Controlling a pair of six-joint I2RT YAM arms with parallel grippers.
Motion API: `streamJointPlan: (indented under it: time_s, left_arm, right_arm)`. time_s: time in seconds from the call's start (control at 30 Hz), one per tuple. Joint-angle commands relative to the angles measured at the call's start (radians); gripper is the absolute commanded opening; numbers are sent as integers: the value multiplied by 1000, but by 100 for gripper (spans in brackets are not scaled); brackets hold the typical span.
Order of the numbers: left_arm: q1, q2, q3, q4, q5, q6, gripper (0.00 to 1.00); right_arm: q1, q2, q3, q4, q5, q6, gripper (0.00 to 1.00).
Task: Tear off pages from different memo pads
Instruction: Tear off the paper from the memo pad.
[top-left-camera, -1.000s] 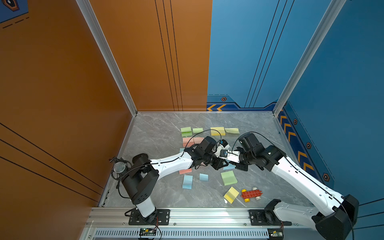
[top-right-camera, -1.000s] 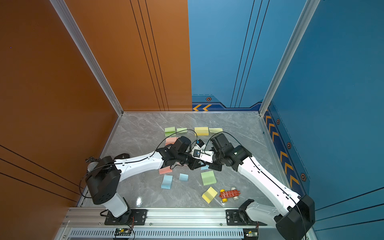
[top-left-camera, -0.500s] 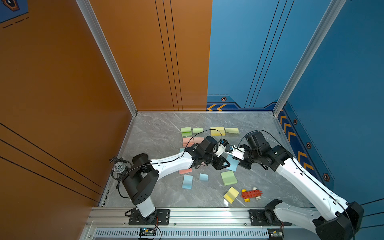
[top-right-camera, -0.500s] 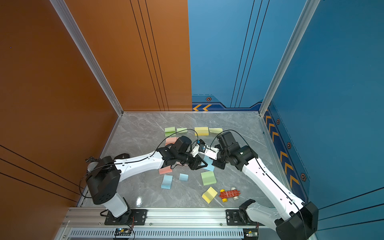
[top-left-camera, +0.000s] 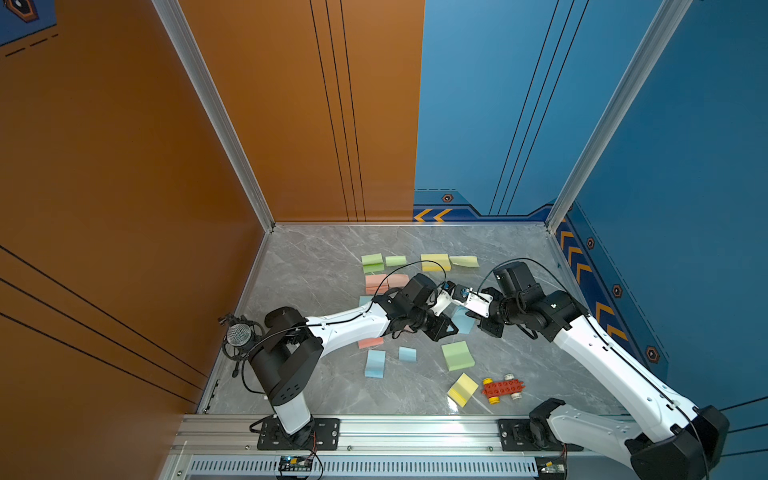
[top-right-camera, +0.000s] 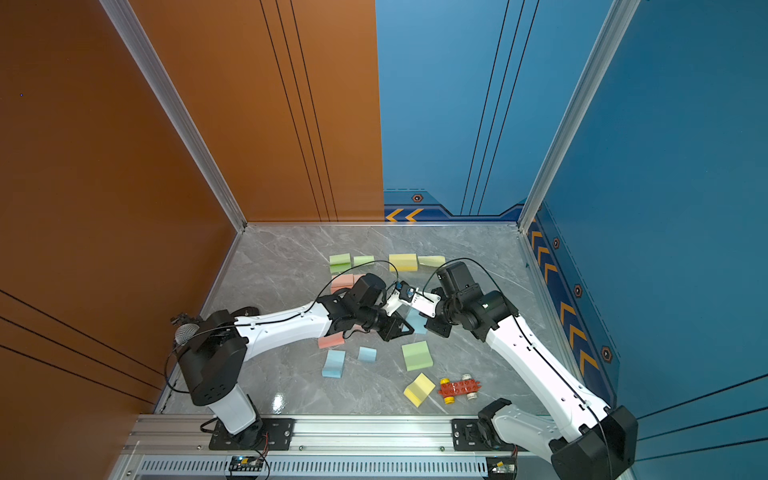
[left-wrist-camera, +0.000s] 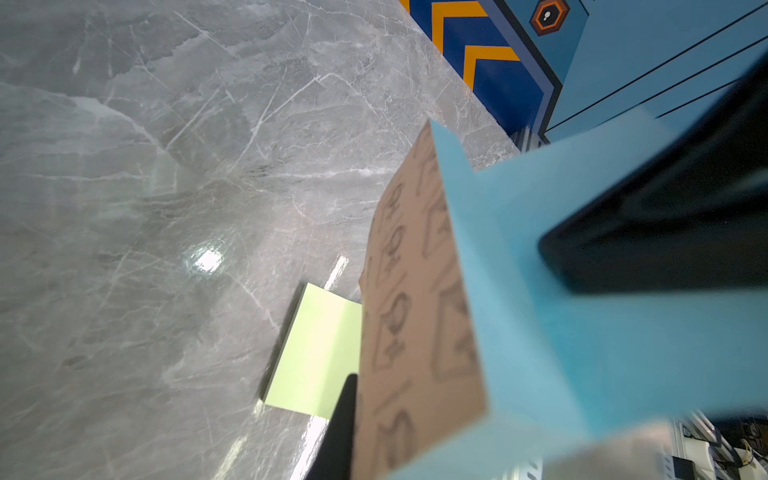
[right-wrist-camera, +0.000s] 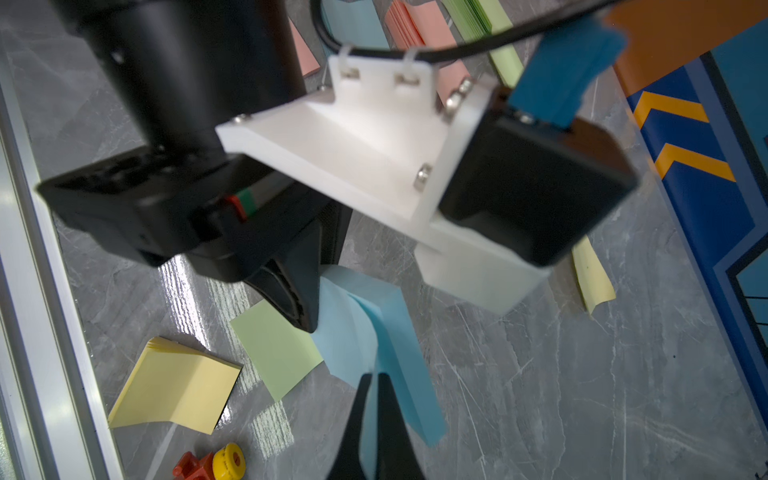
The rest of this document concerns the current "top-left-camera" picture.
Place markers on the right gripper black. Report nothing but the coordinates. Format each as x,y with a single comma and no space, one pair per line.
488,327

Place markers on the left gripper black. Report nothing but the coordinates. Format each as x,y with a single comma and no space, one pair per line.
437,332

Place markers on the yellow memo pad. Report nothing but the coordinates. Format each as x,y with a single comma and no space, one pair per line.
435,262
462,390

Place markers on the torn yellow memo page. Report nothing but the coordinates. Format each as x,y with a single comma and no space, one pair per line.
465,261

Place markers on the pink fanned memo pad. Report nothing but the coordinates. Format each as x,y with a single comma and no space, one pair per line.
376,284

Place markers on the torn green memo page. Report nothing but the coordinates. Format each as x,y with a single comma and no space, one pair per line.
395,261

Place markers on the green memo pad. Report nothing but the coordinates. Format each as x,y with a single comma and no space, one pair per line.
372,263
457,356

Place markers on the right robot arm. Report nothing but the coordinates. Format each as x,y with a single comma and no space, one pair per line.
666,437

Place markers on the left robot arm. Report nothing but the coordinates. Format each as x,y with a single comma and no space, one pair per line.
286,357

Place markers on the yellow memo pad front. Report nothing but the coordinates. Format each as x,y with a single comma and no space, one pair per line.
462,390

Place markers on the red toy car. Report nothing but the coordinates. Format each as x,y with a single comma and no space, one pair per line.
509,386

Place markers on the right circuit board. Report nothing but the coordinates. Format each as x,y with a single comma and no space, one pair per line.
551,469

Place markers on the circuit board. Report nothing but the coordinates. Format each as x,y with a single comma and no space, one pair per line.
551,469
295,464

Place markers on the black microphone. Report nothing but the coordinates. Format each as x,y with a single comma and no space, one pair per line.
240,339

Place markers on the left circuit board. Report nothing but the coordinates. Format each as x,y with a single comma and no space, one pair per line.
295,464

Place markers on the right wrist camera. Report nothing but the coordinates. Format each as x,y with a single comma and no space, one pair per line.
477,303

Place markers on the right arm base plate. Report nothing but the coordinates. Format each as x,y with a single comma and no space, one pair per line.
527,435

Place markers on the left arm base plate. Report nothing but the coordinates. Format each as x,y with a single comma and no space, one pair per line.
320,434

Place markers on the aluminium front rail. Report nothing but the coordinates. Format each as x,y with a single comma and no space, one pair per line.
373,447

